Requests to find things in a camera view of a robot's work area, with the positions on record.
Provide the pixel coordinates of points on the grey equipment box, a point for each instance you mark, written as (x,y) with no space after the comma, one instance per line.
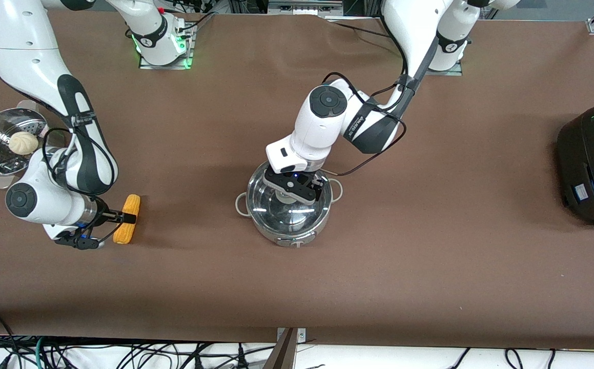
(304,6)

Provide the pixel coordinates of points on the brown table cover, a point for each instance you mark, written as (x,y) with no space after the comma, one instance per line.
(430,256)

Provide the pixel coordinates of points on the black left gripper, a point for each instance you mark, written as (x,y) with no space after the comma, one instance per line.
(318,190)

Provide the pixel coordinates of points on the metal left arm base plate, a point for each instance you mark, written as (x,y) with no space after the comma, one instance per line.
(445,73)

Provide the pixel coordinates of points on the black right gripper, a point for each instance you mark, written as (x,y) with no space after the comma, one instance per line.
(103,213)

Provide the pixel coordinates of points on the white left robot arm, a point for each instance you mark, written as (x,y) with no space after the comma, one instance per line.
(327,123)

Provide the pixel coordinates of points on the glass pot lid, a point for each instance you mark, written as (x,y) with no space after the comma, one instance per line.
(276,214)

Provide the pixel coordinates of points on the brown angled bar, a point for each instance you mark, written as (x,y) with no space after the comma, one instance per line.
(281,353)

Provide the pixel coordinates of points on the white steamed bun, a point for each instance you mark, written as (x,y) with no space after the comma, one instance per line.
(22,143)

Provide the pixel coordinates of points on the yellow corn cob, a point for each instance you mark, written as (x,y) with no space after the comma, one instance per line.
(131,202)

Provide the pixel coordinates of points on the stainless steel pot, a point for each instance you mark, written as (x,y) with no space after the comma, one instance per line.
(289,239)

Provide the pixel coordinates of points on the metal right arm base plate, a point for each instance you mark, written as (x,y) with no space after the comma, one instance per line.
(148,65)

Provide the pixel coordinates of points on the metal edge bracket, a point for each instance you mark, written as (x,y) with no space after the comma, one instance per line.
(301,334)

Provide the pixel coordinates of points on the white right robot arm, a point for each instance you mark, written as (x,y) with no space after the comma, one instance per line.
(20,51)

